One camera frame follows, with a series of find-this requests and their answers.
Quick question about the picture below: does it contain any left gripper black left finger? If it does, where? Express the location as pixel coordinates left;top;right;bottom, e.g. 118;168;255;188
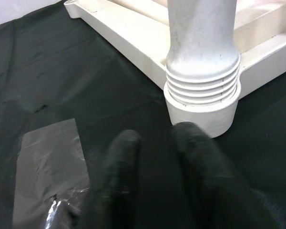
78;130;146;229

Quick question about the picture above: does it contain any white plastic table top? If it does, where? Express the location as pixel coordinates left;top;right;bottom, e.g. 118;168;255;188
64;0;286;139

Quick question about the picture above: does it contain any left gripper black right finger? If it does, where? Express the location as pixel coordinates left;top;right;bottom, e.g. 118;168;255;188
171;121;277;229

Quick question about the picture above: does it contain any black plastic table cover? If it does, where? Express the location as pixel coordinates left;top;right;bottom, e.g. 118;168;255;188
0;3;286;229

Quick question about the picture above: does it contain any white plastic table leg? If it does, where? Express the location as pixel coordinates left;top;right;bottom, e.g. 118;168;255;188
165;0;241;105

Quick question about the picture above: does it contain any clear tape patch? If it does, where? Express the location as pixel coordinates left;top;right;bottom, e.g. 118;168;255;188
13;118;91;229

